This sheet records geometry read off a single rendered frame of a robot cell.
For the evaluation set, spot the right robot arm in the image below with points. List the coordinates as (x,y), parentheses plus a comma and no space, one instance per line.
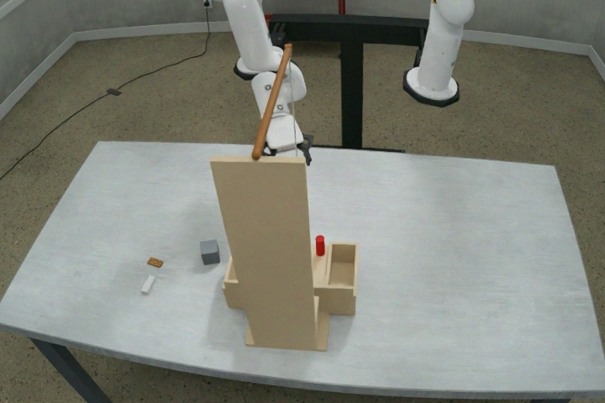
(248,24)

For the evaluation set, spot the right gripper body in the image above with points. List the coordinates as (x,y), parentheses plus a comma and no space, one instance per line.
(281,133)

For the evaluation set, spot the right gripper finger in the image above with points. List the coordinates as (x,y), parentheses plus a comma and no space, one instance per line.
(273,152)
(305,148)

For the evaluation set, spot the red cylinder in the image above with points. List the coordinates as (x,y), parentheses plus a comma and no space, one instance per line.
(320,248)

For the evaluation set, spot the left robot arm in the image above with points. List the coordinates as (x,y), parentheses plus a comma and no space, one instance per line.
(433,77)

